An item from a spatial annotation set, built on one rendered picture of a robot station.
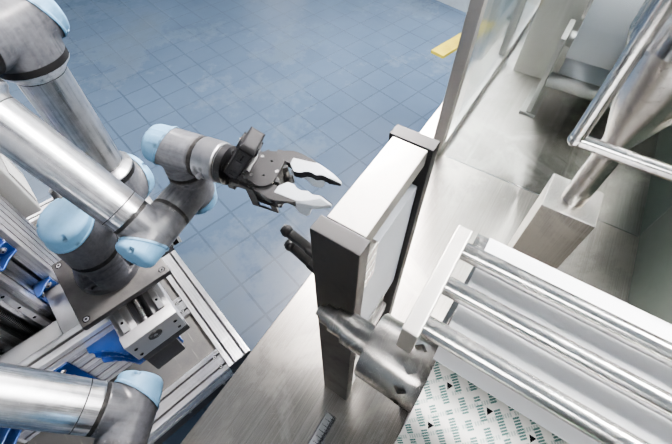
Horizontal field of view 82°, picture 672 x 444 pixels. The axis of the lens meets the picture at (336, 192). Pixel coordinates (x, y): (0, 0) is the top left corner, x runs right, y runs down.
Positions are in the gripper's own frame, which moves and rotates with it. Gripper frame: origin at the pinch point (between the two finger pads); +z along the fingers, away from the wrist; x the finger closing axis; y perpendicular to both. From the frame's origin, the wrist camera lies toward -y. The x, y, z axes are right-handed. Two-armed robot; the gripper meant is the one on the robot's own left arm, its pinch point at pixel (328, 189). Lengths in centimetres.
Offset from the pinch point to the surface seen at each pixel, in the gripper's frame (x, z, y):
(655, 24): -7.5, 29.0, -30.4
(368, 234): 15.7, 11.5, -22.5
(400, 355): 22.6, 17.0, -16.2
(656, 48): -17.5, 34.3, -21.9
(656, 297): -12, 61, 25
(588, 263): -23, 55, 37
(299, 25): -240, -136, 158
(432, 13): -304, -31, 166
